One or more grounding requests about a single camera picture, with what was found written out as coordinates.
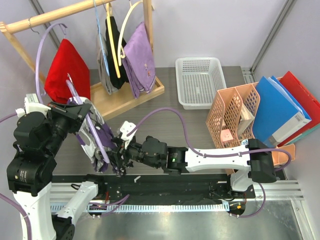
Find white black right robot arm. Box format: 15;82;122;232
107;136;277;198

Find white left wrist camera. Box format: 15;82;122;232
15;93;51;118

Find aluminium rail frame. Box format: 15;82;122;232
23;179;313;240

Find lilac hanger with red trousers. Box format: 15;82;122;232
27;17;69;97

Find cream white hanger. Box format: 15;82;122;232
117;0;143;67

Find yellow hanger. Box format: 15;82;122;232
105;2;121;79

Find blue folder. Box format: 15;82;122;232
252;76;312;148

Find lilac plastic hanger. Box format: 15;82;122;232
65;73;113;172

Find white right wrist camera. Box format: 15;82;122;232
119;121;137;149

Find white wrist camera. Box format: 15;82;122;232
15;93;51;118
119;121;137;149

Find teal folder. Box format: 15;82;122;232
289;124;320;144

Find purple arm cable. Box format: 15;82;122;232
0;112;129;240
127;107;292;219

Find wooden clothes rack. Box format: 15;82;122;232
0;0;166;121

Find red folder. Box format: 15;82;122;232
277;71;320;147

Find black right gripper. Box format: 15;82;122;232
102;134;161;169

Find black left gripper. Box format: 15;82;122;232
44;100;92;155

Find grey trousers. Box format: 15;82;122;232
96;34;118;95

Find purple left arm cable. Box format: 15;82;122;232
0;112;129;240

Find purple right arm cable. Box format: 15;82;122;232
127;107;292;219

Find white plastic basket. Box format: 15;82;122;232
175;57;227;110

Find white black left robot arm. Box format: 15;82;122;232
6;102;106;240

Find black trousers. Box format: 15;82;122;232
104;16;131;90

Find light blue hanger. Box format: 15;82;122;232
93;0;110;76

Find purple camouflage trousers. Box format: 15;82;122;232
76;97;126;177

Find red trousers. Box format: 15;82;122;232
44;38;91;104

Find pink power socket cube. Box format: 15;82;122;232
220;129;234;145

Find white slotted cable duct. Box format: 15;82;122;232
50;202;230;214

